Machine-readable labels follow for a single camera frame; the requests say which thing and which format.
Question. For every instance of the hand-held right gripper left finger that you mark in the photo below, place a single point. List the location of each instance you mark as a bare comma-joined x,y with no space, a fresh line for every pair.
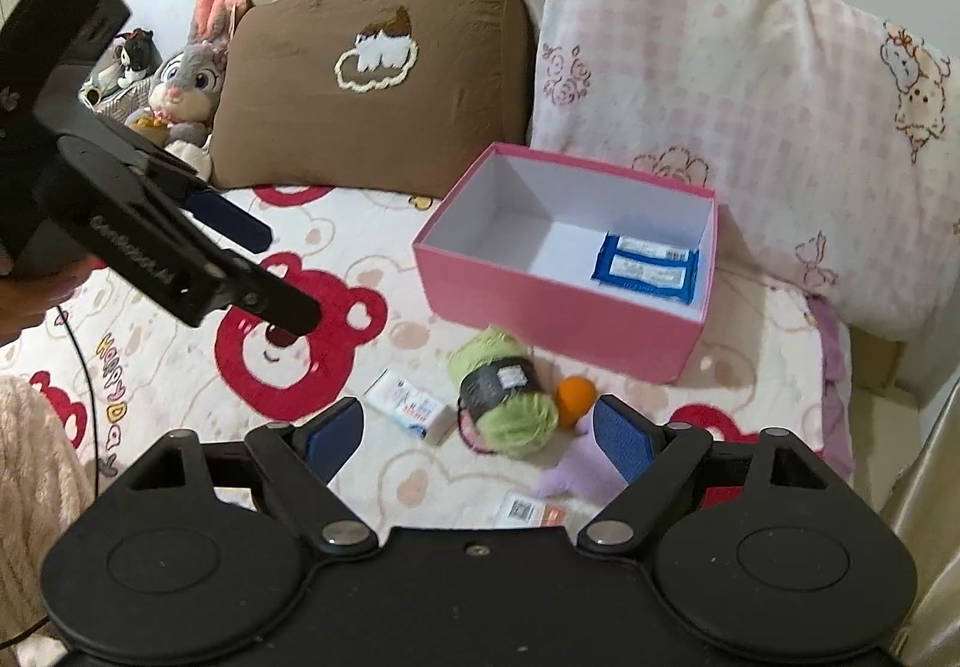
334,434

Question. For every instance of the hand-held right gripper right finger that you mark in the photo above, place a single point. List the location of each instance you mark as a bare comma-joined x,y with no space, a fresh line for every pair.
619,442

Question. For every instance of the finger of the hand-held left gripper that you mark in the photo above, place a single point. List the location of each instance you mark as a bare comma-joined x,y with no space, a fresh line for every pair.
292,311
232,224

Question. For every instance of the purple plush toy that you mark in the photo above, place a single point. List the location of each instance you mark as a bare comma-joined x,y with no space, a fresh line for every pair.
581,472

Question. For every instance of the orange egg sponge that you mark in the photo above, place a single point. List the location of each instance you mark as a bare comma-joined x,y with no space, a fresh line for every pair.
574,401

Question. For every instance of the small white box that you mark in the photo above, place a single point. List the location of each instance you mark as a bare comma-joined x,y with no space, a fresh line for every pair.
405,404

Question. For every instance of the green yarn ball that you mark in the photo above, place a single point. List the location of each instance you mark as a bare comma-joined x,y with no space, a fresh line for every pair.
525,423

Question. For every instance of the orange white packet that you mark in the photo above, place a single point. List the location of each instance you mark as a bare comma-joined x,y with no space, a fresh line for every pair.
525,508

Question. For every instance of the pink box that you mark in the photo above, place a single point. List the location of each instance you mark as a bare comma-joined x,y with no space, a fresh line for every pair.
555,307

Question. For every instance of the blue white packet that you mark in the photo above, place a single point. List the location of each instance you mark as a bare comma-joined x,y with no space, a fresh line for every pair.
645,247
645,277

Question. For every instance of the person's left forearm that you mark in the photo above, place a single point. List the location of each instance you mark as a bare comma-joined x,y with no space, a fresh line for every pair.
37,487

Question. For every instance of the person's left hand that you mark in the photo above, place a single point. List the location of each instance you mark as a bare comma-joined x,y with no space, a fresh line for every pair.
34,303

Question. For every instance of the small black white doll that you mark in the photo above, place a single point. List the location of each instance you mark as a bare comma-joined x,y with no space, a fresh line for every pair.
139,56

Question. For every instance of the printed bear blanket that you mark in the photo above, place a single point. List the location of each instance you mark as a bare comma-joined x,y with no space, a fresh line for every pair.
187,352

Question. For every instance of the brown pillow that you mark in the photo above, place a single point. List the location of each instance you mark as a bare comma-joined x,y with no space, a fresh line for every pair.
300,112

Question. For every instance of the grey bunny plush toy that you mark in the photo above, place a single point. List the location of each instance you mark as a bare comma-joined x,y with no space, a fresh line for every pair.
191,78

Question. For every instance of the purple cloth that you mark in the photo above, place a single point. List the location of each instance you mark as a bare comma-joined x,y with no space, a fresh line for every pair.
836,367

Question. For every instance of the pink checked pillow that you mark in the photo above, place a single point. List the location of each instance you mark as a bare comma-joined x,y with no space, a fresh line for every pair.
712,90

